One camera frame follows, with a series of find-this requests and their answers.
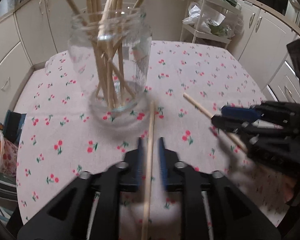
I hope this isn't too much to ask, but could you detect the white rolling cart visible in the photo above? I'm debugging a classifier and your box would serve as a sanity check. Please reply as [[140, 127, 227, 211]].
[[180, 0, 244, 47]]

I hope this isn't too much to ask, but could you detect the cherry print tablecloth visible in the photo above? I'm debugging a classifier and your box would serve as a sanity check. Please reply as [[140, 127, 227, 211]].
[[16, 41, 287, 238]]

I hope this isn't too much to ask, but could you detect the wooden chopstick long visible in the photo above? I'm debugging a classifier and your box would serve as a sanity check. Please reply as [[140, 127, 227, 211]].
[[116, 0, 125, 106]]

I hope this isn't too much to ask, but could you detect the red patterned plastic bag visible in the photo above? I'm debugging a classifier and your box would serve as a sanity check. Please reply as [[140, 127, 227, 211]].
[[0, 130, 18, 177]]

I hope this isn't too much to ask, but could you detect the clear glass jar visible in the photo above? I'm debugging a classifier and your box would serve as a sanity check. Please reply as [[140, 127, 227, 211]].
[[68, 7, 152, 113]]

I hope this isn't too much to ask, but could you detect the white electric kettle pot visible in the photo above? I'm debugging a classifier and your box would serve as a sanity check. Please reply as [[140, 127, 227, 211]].
[[285, 0, 300, 26]]

